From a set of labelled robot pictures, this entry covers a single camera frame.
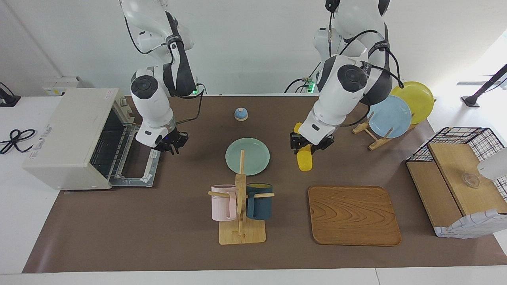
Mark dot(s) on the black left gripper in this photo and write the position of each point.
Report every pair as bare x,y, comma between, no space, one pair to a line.
296,140

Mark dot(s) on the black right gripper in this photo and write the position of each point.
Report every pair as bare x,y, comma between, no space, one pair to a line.
170,139

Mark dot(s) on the yellow corn cob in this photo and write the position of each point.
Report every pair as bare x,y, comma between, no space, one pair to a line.
305,162

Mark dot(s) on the toaster oven glass door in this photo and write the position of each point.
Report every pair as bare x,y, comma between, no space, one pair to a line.
155,156

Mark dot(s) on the mint green plate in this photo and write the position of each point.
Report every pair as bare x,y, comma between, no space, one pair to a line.
255,158

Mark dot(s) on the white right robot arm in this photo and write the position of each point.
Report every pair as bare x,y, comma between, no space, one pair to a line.
152,103

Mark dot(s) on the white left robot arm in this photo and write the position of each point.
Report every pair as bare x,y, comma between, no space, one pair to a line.
340,99

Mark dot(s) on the metal oven rack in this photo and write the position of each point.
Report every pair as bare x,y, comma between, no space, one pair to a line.
107,150

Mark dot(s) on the cream toaster oven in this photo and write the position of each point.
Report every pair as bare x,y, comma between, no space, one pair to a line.
63,134

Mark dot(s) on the wooden plate rack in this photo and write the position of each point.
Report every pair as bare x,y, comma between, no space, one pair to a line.
378,143

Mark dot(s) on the pink mug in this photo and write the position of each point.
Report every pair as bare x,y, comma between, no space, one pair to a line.
222,206

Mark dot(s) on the dark teal mug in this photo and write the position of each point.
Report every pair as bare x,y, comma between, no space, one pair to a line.
260,206

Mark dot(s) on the brown wooden tray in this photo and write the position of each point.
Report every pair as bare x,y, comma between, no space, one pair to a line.
352,215

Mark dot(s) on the light blue plate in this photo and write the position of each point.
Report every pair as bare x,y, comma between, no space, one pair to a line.
392,118

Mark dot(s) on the brown table mat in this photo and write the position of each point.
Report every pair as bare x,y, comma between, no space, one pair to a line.
158,237

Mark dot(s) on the wooden mug rack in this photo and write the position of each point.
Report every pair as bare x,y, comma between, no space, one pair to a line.
242,236

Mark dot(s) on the yellow plate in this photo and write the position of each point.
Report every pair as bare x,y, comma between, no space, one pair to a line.
416,99

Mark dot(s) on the white socket box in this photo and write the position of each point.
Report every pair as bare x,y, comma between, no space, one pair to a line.
59,85

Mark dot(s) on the small clear glass piece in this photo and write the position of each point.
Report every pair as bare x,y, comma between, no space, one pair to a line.
471,180

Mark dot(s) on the black clamp base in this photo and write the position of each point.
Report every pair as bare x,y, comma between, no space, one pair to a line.
8,101

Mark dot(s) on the white checked cloth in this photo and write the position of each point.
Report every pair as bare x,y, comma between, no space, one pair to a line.
467,227

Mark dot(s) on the white rounded object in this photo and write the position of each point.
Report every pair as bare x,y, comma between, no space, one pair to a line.
495,166

